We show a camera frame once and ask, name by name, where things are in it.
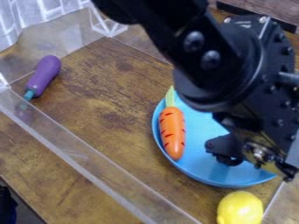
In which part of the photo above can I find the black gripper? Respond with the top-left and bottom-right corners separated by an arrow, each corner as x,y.
204,113 -> 299,182

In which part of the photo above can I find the orange toy carrot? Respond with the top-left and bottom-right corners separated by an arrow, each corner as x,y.
159,87 -> 186,160

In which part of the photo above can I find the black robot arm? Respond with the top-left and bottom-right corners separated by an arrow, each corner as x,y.
91,0 -> 299,181

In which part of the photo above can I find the blue round tray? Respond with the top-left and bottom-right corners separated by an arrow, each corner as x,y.
152,91 -> 276,188

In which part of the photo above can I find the yellow toy lemon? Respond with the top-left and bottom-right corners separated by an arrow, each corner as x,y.
216,191 -> 264,224

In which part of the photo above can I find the purple toy eggplant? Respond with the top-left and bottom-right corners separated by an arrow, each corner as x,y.
23,55 -> 61,101

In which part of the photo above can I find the white curtain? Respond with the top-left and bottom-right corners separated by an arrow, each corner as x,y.
0,0 -> 91,52

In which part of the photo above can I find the clear acrylic enclosure wall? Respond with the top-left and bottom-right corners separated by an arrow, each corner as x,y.
0,5 -> 299,224

